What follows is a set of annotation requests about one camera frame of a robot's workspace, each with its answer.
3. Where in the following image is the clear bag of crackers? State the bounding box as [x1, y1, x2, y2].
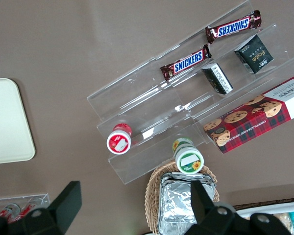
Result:
[271, 212, 291, 235]

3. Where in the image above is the clear acrylic step stand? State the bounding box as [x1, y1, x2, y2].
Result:
[86, 56, 206, 186]
[156, 0, 294, 147]

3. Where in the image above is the black box gold print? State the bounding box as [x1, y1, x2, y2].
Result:
[234, 34, 274, 74]

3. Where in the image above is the green lid yoghurt cup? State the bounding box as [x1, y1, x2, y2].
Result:
[171, 137, 205, 175]

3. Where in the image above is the red cola bottle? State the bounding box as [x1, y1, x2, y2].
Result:
[0, 202, 22, 220]
[19, 204, 36, 217]

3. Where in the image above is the white rectangular snack bin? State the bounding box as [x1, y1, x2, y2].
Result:
[234, 200, 294, 235]

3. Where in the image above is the red lid yoghurt cup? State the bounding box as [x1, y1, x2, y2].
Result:
[106, 123, 133, 155]

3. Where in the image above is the red tartan cookie box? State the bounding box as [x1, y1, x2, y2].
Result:
[202, 74, 294, 154]

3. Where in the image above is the black box white label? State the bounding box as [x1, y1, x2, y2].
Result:
[201, 62, 234, 95]

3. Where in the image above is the cream plastic tray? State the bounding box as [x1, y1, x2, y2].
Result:
[0, 77, 36, 165]

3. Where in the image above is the aluminium foil container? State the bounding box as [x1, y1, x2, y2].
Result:
[158, 171, 217, 235]

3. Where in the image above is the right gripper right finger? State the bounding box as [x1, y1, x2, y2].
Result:
[186, 181, 293, 235]

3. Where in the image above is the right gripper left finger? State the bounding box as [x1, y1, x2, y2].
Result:
[0, 181, 82, 235]

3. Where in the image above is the clear acrylic bottle rack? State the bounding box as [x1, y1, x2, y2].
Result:
[0, 193, 51, 221]

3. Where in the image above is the Snickers chocolate bar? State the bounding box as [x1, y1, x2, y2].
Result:
[160, 44, 212, 81]
[205, 10, 262, 44]

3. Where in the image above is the light oval wicker basket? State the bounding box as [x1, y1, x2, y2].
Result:
[144, 160, 221, 235]

